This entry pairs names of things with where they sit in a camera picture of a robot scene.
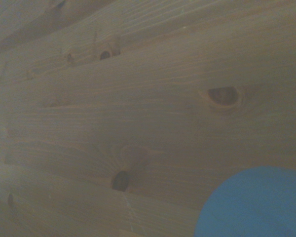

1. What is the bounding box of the blue mug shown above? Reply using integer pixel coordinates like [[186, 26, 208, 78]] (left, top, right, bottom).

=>
[[194, 166, 296, 237]]

